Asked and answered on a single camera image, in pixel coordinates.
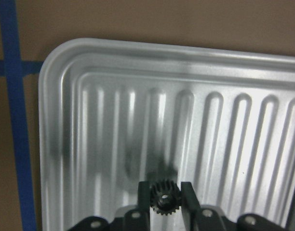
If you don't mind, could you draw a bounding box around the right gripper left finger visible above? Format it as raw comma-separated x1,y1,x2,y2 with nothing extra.
117,181,150,231

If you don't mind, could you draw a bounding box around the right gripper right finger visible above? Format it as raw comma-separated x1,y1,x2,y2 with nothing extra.
181,182,225,231

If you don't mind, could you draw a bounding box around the silver ribbed metal tray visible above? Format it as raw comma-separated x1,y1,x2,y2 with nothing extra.
39,38,295,231

